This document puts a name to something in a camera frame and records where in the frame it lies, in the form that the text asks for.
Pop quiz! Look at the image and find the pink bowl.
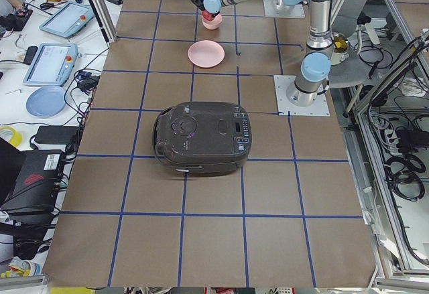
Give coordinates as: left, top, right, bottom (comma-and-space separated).
201, 14, 223, 30

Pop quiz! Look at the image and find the red apple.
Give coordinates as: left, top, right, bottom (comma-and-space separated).
202, 10, 216, 21

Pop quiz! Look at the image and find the pink plate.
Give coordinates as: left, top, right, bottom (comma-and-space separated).
188, 40, 225, 68

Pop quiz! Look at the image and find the blue plate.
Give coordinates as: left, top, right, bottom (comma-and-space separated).
25, 86, 66, 117

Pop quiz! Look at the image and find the dark grey rice cooker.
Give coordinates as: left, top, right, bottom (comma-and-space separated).
152, 101, 252, 174

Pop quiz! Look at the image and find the steel pot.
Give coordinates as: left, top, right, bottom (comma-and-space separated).
330, 33, 349, 66

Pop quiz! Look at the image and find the teach pendant tablet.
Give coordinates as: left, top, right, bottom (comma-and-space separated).
39, 3, 95, 38
23, 43, 78, 86

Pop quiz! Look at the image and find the black computer box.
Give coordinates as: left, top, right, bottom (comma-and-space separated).
1, 149, 65, 216

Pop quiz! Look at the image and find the yellow tape roll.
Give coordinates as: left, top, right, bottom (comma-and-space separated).
0, 126, 22, 147

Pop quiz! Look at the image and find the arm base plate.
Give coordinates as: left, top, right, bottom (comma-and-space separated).
273, 75, 330, 117
263, 0, 305, 19

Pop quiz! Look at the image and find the aluminium frame post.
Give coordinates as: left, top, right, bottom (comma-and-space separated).
88, 0, 117, 44

